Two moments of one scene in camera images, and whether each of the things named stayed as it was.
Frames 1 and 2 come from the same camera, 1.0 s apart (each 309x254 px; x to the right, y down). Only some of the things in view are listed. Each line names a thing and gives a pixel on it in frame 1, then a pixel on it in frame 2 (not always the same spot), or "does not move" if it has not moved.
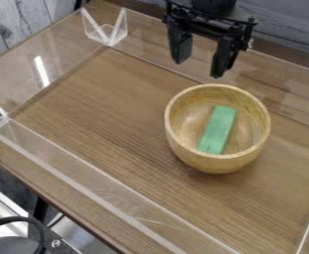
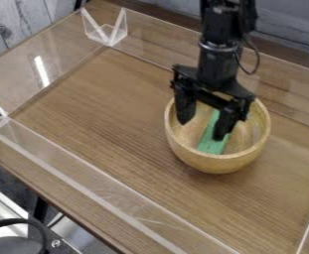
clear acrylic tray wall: [265, 80] does not move
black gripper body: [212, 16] to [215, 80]
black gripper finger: [182, 40] to [186, 97]
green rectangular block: [216, 133] does not move
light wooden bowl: [219, 125] does not move
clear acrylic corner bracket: [105, 34] does not move
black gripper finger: [226, 56] to [231, 116]
